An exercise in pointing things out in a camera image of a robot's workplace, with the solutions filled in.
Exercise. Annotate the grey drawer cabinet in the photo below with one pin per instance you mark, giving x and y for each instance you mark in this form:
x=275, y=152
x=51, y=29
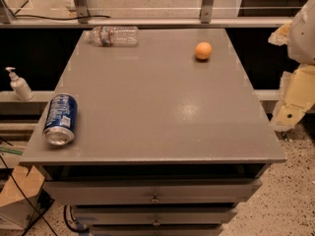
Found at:
x=165, y=144

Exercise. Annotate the clear plastic water bottle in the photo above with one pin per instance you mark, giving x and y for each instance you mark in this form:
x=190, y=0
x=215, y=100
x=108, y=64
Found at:
x=108, y=36

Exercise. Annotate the white pump dispenser bottle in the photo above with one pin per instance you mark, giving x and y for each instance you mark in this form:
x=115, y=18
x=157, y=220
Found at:
x=19, y=85

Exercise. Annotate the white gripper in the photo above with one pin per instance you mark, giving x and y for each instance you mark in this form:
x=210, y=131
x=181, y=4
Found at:
x=304, y=36

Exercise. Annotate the blue pepsi can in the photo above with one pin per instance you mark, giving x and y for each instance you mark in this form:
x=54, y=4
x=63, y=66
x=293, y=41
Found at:
x=60, y=122

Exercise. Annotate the orange fruit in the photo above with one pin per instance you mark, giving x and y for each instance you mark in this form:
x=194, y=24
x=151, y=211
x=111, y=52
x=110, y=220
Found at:
x=203, y=51

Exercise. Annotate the cardboard box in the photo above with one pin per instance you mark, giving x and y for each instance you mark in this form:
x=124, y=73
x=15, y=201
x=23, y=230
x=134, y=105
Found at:
x=19, y=197

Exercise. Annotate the grey metal rail frame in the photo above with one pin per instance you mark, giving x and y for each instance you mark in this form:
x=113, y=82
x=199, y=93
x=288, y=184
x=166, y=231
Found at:
x=72, y=14

